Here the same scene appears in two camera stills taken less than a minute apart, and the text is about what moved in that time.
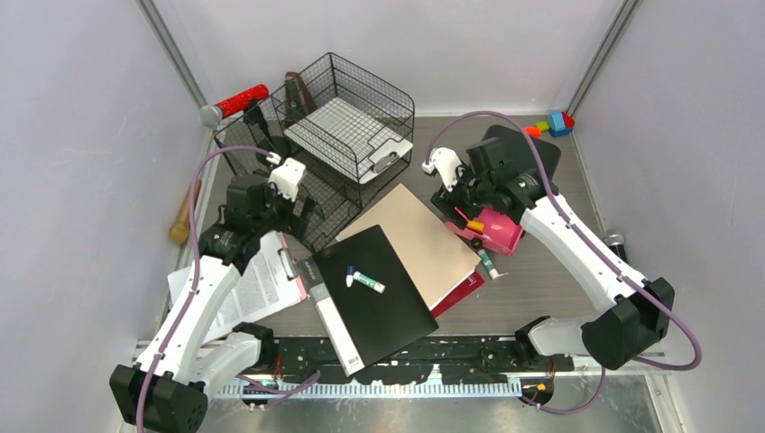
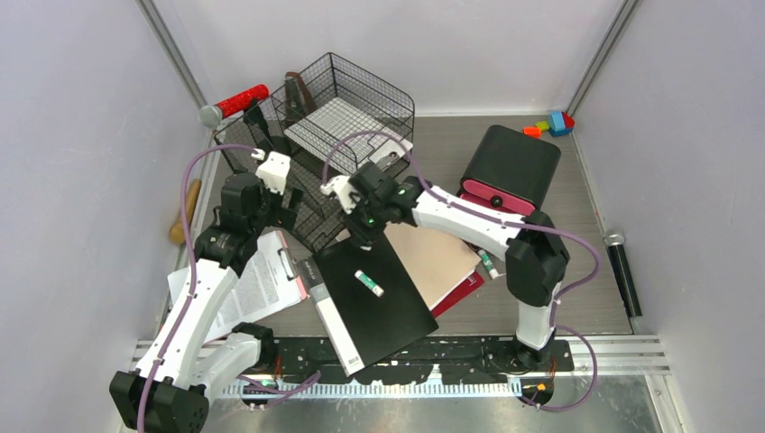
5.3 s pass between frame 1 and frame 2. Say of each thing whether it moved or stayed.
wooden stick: stayed
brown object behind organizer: stayed
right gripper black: moved
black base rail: stayed
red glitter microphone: stayed
